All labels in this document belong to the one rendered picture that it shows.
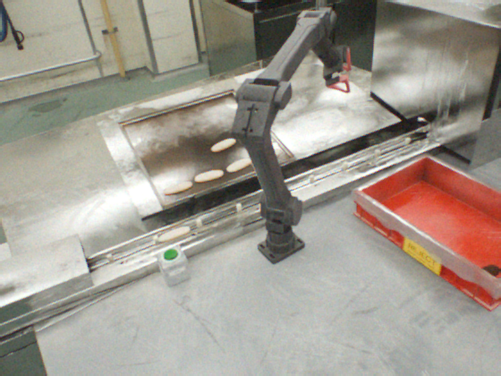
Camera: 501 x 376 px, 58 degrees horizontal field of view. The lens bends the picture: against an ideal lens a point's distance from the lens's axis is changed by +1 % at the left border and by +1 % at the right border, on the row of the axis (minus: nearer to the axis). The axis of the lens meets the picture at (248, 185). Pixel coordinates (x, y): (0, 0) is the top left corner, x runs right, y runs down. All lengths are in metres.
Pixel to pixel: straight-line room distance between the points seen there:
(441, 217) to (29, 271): 1.19
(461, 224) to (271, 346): 0.69
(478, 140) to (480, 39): 0.32
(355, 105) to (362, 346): 1.06
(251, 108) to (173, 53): 3.92
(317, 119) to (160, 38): 3.20
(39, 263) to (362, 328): 0.86
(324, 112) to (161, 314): 1.03
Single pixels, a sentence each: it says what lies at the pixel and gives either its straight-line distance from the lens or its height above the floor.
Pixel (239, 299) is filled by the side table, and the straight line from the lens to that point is 1.22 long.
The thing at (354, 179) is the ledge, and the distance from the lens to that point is 1.53.
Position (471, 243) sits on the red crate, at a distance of 1.41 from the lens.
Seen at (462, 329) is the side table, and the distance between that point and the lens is 1.21.
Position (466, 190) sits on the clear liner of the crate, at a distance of 1.52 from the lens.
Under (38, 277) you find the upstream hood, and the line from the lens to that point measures 1.32.
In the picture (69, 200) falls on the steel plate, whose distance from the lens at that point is 1.74.
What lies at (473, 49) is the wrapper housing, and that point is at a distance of 1.58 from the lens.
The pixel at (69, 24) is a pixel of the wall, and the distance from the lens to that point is 4.89.
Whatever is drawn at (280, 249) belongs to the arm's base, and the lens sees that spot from 1.28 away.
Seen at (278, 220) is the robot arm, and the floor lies 0.94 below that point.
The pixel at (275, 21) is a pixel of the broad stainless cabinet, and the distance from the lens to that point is 3.21.
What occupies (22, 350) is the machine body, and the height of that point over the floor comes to 0.74.
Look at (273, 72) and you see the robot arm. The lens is 1.03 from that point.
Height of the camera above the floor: 1.75
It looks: 36 degrees down
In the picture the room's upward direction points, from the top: 7 degrees counter-clockwise
